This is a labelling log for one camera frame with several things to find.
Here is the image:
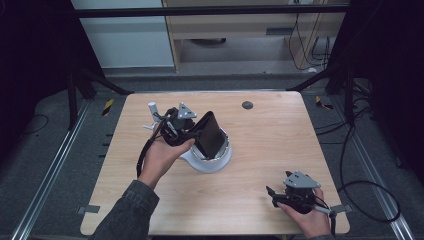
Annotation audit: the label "white stand with bowl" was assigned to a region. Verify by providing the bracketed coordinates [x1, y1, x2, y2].
[143, 101, 233, 174]

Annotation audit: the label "person's right hand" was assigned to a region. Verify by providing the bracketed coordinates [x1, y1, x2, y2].
[277, 187, 333, 240]

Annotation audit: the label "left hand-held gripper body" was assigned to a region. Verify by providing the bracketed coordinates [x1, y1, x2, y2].
[159, 102, 199, 148]

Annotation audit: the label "black wallet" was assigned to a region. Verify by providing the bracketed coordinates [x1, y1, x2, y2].
[193, 110, 227, 160]

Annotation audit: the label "yellow black tape marker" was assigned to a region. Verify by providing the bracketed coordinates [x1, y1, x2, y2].
[314, 95, 334, 111]
[101, 98, 115, 117]

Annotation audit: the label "light wooden desk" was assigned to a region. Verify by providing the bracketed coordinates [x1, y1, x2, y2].
[162, 0, 348, 73]

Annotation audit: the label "black stand legs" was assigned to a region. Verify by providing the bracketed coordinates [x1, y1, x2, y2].
[286, 63, 357, 127]
[65, 64, 135, 132]

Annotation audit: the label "black horizontal bar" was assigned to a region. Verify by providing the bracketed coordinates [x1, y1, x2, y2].
[73, 4, 350, 19]

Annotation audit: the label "black cables under desk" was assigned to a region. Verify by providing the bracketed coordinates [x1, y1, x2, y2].
[287, 12, 332, 73]

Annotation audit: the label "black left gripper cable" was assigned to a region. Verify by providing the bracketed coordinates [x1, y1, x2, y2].
[135, 111, 173, 179]

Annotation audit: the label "grey tape strip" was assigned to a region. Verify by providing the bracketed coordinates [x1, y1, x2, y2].
[77, 204, 101, 215]
[330, 204, 353, 214]

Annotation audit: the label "white cabinet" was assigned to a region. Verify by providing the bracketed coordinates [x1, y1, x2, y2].
[70, 0, 175, 69]

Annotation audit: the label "person's left hand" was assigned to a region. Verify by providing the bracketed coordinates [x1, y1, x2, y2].
[137, 132, 196, 191]

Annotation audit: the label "right gripper cable with plug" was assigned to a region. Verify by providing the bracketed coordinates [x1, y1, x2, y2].
[313, 204, 338, 240]

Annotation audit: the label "thin black floor cable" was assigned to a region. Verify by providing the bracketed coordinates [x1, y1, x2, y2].
[20, 114, 50, 137]

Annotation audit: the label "black looped floor cable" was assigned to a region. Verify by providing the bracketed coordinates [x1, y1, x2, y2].
[337, 123, 401, 224]

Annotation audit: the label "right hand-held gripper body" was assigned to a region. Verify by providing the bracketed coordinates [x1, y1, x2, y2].
[281, 170, 323, 215]

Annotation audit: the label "metal floor rail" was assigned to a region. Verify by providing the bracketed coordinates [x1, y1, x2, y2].
[328, 95, 416, 240]
[11, 99, 92, 240]

